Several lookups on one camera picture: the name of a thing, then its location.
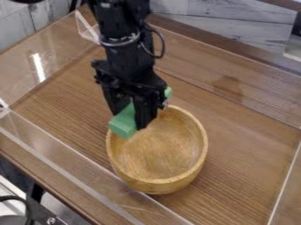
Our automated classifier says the green rectangular block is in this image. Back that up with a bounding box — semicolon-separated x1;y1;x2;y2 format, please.
108;86;171;139

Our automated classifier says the black cable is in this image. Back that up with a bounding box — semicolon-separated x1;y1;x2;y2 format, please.
0;194;33;225

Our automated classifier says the black metal table bracket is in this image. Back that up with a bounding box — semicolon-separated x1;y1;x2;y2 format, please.
25;183;67;225

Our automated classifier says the clear acrylic tray enclosure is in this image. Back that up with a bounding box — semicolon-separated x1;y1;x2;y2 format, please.
0;16;301;225

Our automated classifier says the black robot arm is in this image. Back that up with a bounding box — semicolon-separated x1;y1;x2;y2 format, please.
87;0;167;129

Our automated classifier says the brown wooden bowl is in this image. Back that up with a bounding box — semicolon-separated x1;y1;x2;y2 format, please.
106;105;209;195

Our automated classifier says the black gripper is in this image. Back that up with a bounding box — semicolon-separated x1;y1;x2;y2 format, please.
92;25;167;130

